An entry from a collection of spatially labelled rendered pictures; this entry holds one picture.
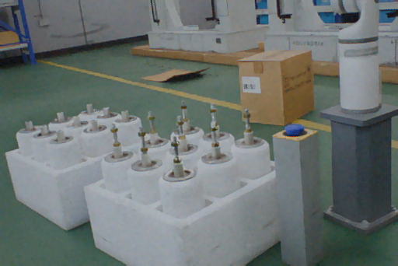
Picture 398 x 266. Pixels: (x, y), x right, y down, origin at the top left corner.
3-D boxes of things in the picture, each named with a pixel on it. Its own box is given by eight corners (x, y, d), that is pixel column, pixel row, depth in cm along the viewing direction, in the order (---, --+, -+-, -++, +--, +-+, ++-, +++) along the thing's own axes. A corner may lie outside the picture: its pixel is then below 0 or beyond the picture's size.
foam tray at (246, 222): (197, 195, 151) (191, 142, 146) (298, 228, 123) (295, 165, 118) (95, 247, 126) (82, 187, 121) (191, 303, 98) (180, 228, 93)
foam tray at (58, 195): (109, 165, 190) (101, 123, 185) (168, 186, 162) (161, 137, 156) (16, 200, 166) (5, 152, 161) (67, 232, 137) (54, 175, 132)
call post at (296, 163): (298, 249, 113) (291, 127, 105) (324, 258, 108) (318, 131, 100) (281, 262, 109) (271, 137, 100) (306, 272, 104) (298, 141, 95)
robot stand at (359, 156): (357, 200, 134) (356, 99, 126) (403, 216, 122) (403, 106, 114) (322, 216, 128) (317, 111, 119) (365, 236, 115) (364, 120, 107)
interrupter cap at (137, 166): (147, 174, 105) (146, 171, 105) (124, 169, 110) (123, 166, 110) (169, 162, 111) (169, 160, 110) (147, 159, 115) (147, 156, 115)
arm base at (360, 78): (357, 103, 122) (355, 37, 118) (387, 107, 115) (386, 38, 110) (333, 110, 118) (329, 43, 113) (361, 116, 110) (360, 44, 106)
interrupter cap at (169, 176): (155, 178, 102) (155, 175, 102) (181, 167, 107) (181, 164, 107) (177, 186, 97) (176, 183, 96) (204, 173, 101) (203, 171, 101)
